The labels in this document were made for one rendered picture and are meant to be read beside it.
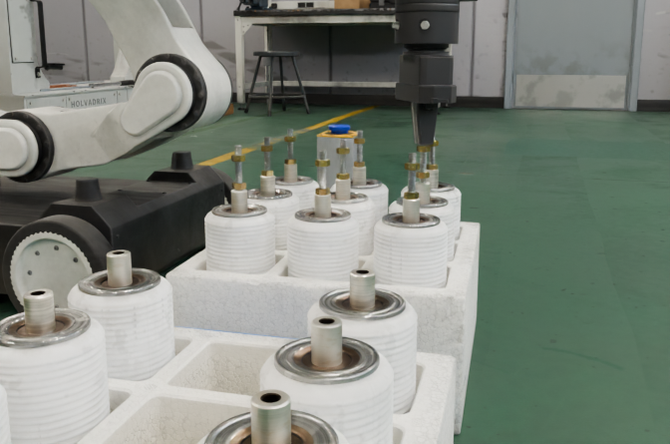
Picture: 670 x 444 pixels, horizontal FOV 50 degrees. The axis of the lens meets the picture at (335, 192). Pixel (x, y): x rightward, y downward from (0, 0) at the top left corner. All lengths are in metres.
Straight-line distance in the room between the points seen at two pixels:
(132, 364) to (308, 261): 0.32
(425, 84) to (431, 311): 0.31
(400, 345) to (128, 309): 0.25
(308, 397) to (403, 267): 0.44
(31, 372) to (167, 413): 0.13
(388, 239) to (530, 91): 5.15
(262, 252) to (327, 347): 0.47
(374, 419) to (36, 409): 0.25
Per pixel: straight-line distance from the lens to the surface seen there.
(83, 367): 0.60
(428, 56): 0.99
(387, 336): 0.60
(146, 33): 1.38
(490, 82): 6.04
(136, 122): 1.35
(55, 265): 1.28
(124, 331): 0.69
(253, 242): 0.96
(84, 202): 1.31
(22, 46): 3.67
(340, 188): 1.06
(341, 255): 0.93
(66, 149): 1.50
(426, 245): 0.90
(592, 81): 6.03
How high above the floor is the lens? 0.47
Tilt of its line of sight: 11 degrees down
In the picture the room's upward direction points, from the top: straight up
